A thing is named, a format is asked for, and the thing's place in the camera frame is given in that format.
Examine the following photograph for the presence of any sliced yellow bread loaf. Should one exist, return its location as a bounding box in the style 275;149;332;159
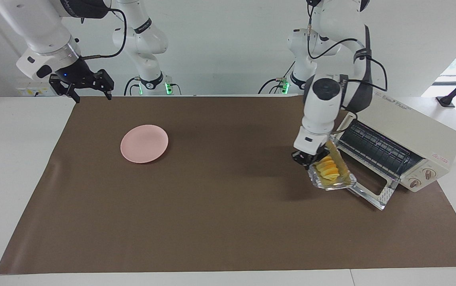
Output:
316;155;341;182

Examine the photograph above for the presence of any aluminium foil tray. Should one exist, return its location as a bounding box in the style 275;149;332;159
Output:
308;137;358;191

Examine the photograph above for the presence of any glass oven door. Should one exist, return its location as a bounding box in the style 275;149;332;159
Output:
343;159;402;211

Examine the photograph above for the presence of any white toaster oven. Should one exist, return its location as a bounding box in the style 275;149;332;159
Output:
331;93;456;193

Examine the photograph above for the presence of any pink round plate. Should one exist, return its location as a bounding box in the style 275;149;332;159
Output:
120;124;169;164

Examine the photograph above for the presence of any brown table mat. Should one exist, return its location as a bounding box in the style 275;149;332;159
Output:
0;95;456;275

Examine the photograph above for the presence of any black base cable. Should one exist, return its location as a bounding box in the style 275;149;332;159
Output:
257;60;297;95
123;77;142;96

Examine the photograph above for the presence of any white wall power strip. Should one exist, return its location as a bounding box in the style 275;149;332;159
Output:
16;77;56;97

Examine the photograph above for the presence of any oven wire rack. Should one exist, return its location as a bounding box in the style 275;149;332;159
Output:
338;119;424;180

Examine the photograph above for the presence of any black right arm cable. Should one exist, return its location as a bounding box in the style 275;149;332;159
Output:
80;8;128;60

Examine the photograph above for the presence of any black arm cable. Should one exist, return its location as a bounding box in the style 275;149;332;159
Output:
307;0;388;93
80;8;128;60

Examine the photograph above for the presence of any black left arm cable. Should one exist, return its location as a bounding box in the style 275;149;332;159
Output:
307;0;388;93

